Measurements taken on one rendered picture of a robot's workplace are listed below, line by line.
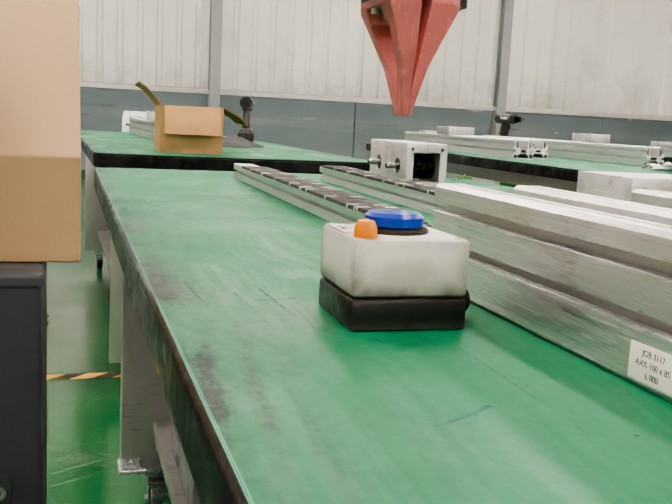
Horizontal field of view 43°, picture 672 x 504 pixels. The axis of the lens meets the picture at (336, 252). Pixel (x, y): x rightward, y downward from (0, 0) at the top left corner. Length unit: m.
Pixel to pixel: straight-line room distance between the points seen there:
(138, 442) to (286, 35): 10.24
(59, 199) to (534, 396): 0.46
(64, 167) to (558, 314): 0.43
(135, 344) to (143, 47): 9.83
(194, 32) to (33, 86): 10.95
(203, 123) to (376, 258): 2.28
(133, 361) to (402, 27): 1.51
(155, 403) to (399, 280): 1.50
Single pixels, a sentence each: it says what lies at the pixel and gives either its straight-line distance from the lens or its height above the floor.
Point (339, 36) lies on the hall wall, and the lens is 12.19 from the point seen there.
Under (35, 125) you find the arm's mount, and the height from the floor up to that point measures 0.89.
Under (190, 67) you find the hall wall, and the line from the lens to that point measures 11.72.
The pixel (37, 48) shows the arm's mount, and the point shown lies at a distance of 0.87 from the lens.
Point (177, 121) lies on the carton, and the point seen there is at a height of 0.88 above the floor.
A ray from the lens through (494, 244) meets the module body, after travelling 0.63.
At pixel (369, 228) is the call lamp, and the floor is 0.85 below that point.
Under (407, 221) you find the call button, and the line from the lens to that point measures 0.57.
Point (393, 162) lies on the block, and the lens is 1.74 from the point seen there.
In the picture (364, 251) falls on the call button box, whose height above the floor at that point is 0.83.
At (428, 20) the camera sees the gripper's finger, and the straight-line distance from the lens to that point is 0.56.
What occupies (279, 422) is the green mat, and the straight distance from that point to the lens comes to 0.39.
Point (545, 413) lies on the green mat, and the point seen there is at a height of 0.78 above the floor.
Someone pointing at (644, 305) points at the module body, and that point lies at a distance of 0.48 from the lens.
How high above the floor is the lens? 0.91
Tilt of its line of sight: 9 degrees down
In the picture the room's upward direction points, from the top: 3 degrees clockwise
